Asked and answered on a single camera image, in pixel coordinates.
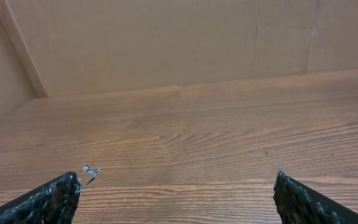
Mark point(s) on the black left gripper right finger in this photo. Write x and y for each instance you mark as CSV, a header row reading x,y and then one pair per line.
x,y
296,203

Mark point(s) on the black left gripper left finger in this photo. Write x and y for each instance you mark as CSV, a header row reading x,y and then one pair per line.
x,y
53,202

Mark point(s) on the cardboard wall panel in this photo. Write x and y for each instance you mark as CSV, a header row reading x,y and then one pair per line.
x,y
65,48

